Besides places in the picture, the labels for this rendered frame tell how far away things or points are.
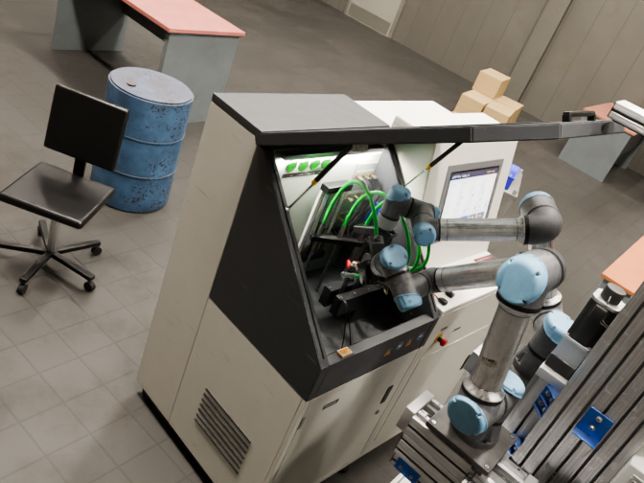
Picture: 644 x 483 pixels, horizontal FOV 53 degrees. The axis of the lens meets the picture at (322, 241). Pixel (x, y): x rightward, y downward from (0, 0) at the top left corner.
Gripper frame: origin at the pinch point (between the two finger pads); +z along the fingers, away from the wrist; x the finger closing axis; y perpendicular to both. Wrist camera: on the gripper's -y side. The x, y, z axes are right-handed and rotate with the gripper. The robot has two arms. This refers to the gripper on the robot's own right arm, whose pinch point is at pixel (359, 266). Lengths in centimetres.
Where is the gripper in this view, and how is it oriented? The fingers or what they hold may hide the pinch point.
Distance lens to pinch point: 237.0
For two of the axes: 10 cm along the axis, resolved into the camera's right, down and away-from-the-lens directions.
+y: 6.5, 5.7, -5.0
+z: -3.3, 8.1, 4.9
